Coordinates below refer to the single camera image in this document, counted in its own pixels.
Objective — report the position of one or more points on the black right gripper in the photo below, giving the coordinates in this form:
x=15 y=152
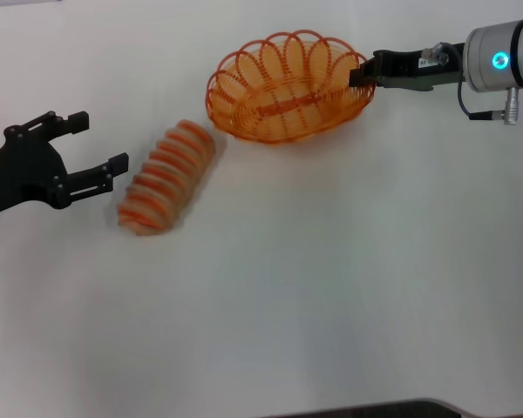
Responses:
x=405 y=65

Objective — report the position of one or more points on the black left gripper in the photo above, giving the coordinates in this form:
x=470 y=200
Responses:
x=22 y=170

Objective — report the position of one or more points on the orange striped bread toy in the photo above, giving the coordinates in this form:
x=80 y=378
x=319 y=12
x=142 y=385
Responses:
x=170 y=178

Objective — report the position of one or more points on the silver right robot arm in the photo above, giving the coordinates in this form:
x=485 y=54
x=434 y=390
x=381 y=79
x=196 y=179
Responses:
x=505 y=52

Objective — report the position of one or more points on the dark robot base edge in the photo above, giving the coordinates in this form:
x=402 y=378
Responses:
x=366 y=409

